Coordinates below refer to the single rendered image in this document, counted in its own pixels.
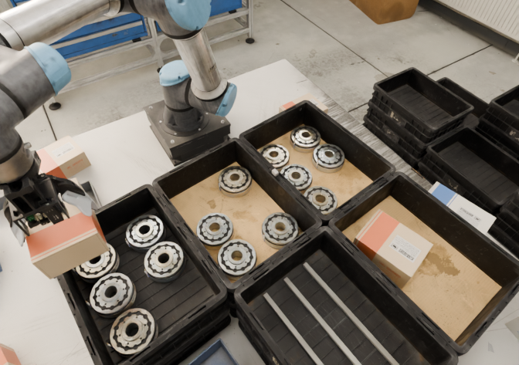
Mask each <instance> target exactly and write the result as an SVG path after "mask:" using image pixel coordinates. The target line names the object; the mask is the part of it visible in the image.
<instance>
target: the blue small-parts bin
mask: <svg viewBox="0 0 519 365"><path fill-rule="evenodd" d="M188 365H239V364H238V362H237V361H236V359H235V357H234V356H233V355H232V354H231V352H230V351H229V349H228V348H227V346H226V345H225V344H224V342H223V341H222V339H221V338H218V339H217V340H216V341H215V342H214V343H213V344H212V345H211V346H209V347H208V348H207V349H206V350H204V351H203V352H202V353H200V354H199V355H198V356H197V357H196V358H195V359H194V360H193V361H191V362H190V363H189V364H188Z"/></svg>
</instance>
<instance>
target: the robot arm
mask: <svg viewBox="0 0 519 365"><path fill-rule="evenodd" d="M211 1H212V0H32V1H29V2H26V3H24V4H22V5H19V6H17V7H15V8H12V9H9V10H8V11H6V12H3V13H1V14H0V190H3V193H4V196H5V197H6V200H5V203H4V204H3V211H4V215H5V217H6V218H7V220H8V223H9V225H10V229H11V230H12V233H13V235H14V236H15V238H16V239H17V240H18V241H19V245H20V246H21V247H22V246H23V243H24V242H25V235H27V236H28V237H29V236H30V234H29V229H28V226H29V227H30V228H34V227H37V226H38V225H39V224H41V225H42V226H43V225H46V224H49V223H50V222H52V223H53V224H54V225H55V224H57V223H59V222H61V221H64V218H63V215H66V217H67V218H68V219H69V218H70V216H69V213H68V211H67V209H66V206H65V204H64V203H63V201H65V202H66V203H67V204H71V205H74V206H76V207H77V208H78V209H79V210H80V211H81V212H82V213H83V214H84V215H86V216H89V217H90V216H91V215H92V210H91V209H93V210H97V209H98V208H97V206H96V204H95V202H94V200H93V199H92V198H91V197H90V196H89V195H88V194H87V193H86V192H85V191H84V190H83V189H82V188H81V187H80V186H78V185H77V184H76V183H75V182H73V181H71V180H69V179H65V178H60V177H56V176H52V175H50V174H45V173H42V174H39V169H40V165H41V159H40V157H39V155H38V154H37V152H36V150H33V151H31V150H30V149H29V148H30V147H32V145H31V144H30V142H26V143H23V140H22V138H21V137H20V135H19V133H18V132H17V130H16V129H15V127H16V126H17V125H19V124H20V123H21V122H22V121H23V120H24V119H26V118H27V117H29V116H30V115H31V114H32V113H34V112H35V111H36V110H37V109H39V108H40V107H41V106H42V105H43V104H44V103H46V102H47V101H48V100H50V99H51V98H52V97H54V96H57V95H58V92H59V91H60V90H61V89H62V88H63V87H65V86H66V85H67V84H68V83H69V82H70V80H71V76H72V75H71V70H70V68H69V67H68V64H67V62H66V60H65V59H64V58H63V57H62V56H61V55H60V54H59V53H58V52H57V51H56V50H55V49H54V48H53V47H51V46H49V45H50V44H52V43H53V42H55V41H57V40H59V39H61V38H62V37H64V36H66V35H69V34H70V33H71V32H74V31H76V30H77V29H79V28H81V27H83V26H85V25H87V24H89V23H90V22H92V21H94V20H96V19H98V18H99V17H101V16H103V15H105V16H114V15H116V14H118V13H120V12H132V13H136V14H139V15H142V16H146V17H148V18H151V19H154V20H156V21H157V23H158V25H159V27H160V29H161V31H162V32H163V33H164V34H165V35H166V36H167V37H168V38H169V39H173V41H174V43H175V45H176V47H177V49H178V52H179V54H180V56H181V58H182V60H176V61H173V62H170V63H167V64H166V65H164V66H163V67H162V68H161V70H160V73H159V77H160V84H161V88H162V93H163V96H164V100H165V109H164V113H163V119H164V122H165V125H166V126H167V127H168V128H169V129H171V130H173V131H177V132H188V131H191V130H194V129H196V128H198V127H199V126H200V125H201V124H202V123H203V120H204V112H203V110H204V111H206V112H209V113H213V114H215V115H216V116H217V115H218V116H221V117H225V116H226V115H227V114H228V113H229V111H230V110H231V109H232V106H233V104H234V102H235V99H236V94H237V86H236V84H234V83H230V82H228V81H227V79H226V76H225V74H224V73H223V72H222V71H221V70H219V69H218V66H217V65H216V62H215V58H214V55H213V53H212V49H211V46H210V44H209V41H208V38H207V35H206V33H205V29H204V26H205V24H206V23H207V21H208V20H209V16H210V12H211V5H210V2H211ZM59 193H60V195H61V198H62V200H63V201H61V200H60V199H59V196H58V194H59ZM26 222H27V223H28V226H27V225H26V224H25V223H26Z"/></svg>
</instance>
